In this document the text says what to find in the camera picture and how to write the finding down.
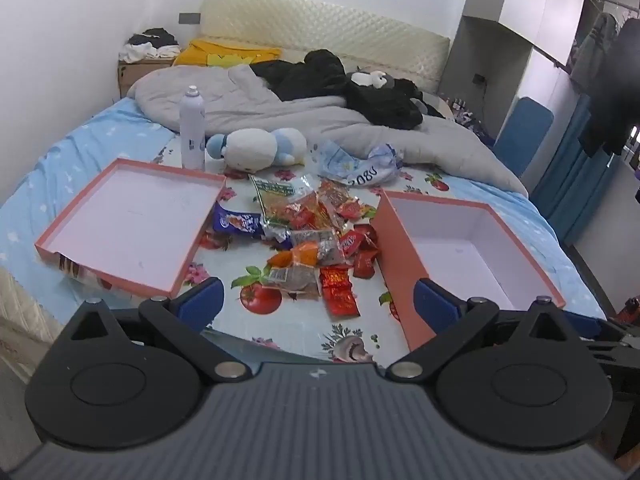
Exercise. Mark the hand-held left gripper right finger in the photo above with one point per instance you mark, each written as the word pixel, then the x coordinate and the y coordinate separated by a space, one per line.
pixel 435 305

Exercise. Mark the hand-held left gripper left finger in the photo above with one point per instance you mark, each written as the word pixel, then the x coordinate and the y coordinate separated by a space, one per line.
pixel 202 305

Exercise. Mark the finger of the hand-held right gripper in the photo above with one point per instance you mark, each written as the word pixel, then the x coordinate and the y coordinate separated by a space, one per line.
pixel 612 340

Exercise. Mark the pink cardboard box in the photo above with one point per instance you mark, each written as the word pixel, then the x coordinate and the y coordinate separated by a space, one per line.
pixel 450 240

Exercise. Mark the blue snack packet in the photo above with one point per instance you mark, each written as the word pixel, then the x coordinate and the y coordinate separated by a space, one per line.
pixel 235 221

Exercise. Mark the clear brown snack packet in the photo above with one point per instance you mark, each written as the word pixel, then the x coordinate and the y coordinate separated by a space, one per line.
pixel 295 282

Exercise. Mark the pile of red packets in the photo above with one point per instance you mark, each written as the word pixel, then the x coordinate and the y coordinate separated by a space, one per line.
pixel 340 290

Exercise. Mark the orange snack packet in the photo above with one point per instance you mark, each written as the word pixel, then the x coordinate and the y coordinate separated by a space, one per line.
pixel 300 255

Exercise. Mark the red and black bag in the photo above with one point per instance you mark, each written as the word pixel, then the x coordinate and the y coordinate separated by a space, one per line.
pixel 631 310

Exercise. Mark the pink cardboard box lid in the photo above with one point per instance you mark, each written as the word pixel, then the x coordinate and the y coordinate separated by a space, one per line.
pixel 130 220

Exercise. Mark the green snack packet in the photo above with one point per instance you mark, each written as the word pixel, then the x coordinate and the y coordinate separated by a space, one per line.
pixel 275 200

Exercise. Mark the orange-red snack packet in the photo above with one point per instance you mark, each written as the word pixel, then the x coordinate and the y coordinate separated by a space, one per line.
pixel 337 200

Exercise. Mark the crumpled blue white plastic bag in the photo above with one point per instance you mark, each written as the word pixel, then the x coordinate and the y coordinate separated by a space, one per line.
pixel 360 167

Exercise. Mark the blue curtain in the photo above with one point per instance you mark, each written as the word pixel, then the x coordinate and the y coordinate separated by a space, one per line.
pixel 575 185

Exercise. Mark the white and blue plush toy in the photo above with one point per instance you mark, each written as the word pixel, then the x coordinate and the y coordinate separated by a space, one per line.
pixel 255 147

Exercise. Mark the white spray bottle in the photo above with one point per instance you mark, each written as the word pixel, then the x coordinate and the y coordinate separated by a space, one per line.
pixel 192 125

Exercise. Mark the blue chair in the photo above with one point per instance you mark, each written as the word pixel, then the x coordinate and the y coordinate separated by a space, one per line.
pixel 522 135

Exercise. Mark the patterned purple cloth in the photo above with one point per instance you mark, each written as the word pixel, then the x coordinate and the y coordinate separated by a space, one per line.
pixel 465 115

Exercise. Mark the light blue bedsheet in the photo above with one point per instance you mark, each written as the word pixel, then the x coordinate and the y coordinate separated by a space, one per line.
pixel 100 130

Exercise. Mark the grey duvet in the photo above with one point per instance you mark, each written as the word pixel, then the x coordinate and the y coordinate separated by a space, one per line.
pixel 280 110

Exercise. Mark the black and white plush toy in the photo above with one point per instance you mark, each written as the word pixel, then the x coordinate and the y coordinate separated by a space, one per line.
pixel 367 79

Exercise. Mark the brown cardboard box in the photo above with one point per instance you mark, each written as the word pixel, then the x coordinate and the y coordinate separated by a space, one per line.
pixel 135 72

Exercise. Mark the hanging dark jacket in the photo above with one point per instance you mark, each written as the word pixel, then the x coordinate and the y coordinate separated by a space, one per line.
pixel 612 95

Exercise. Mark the yellow blanket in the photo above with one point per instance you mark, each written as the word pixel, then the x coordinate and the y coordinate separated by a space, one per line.
pixel 220 55

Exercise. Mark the black clothing heap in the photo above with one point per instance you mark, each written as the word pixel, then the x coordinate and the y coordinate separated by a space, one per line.
pixel 320 77

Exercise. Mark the heap of folded clothes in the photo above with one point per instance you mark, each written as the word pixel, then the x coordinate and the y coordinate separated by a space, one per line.
pixel 150 42

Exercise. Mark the cream quilted headboard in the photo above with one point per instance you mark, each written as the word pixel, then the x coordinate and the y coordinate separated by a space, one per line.
pixel 350 30

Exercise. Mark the black wall socket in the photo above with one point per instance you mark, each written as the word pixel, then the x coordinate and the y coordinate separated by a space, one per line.
pixel 480 79

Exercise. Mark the grey wall switch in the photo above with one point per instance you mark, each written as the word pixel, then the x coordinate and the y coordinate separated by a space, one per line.
pixel 189 18

